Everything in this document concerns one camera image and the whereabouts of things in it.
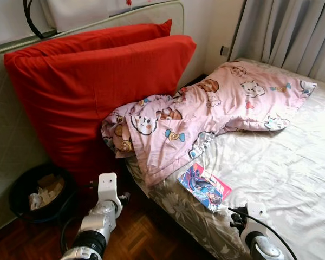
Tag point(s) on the white bag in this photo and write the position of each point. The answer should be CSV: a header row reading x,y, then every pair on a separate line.
x,y
76,13

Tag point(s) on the crumpled paper rubbish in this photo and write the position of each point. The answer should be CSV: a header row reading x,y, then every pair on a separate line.
x,y
47,189

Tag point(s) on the black curved hoop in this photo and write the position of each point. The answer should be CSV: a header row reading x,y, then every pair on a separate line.
x,y
28,19

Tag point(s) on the dark wall socket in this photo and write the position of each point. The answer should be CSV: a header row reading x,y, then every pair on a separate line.
x,y
225,51

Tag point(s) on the pink cartoon print blanket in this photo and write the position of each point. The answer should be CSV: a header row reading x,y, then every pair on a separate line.
x,y
206,114

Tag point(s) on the red hanging tassel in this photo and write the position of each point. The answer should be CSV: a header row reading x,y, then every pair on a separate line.
x,y
130,2

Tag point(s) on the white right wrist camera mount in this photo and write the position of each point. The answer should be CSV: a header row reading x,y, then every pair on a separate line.
x,y
257,214

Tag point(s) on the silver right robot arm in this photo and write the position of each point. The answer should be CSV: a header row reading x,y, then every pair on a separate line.
x,y
268,249

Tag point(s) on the red covered mattress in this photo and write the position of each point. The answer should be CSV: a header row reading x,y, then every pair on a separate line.
x,y
97,40
86,92

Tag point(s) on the grey quilted upright mattress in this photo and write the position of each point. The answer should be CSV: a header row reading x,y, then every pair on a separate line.
x,y
11,135

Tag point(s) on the black round waste bin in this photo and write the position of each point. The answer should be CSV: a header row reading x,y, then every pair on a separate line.
x,y
20,192

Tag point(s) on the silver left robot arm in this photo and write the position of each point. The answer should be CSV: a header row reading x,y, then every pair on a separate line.
x,y
95,227

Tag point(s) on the colourful anime comic book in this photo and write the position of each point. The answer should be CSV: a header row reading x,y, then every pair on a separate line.
x,y
206,187

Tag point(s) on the bed with grey floral sheet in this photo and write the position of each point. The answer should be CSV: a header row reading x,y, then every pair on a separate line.
x,y
281,162

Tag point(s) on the grey pleated curtain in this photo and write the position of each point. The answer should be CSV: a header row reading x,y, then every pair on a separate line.
x,y
281,32

